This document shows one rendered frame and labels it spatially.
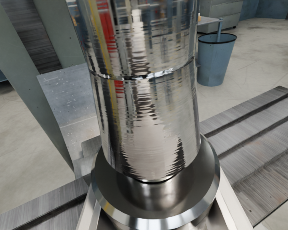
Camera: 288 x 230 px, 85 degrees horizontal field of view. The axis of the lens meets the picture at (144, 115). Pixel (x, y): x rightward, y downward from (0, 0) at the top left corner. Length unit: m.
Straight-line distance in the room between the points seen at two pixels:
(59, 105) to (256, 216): 0.51
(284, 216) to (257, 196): 1.11
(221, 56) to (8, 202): 2.66
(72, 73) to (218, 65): 2.10
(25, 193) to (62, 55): 1.43
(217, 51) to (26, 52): 2.10
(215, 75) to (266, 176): 2.14
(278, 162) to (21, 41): 0.65
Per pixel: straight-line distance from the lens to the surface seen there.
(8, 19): 0.51
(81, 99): 0.51
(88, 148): 0.34
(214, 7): 5.29
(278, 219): 1.45
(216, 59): 2.36
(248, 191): 0.37
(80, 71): 0.51
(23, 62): 0.53
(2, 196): 1.90
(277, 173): 0.42
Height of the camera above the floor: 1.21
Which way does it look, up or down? 38 degrees down
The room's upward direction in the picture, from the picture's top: 8 degrees counter-clockwise
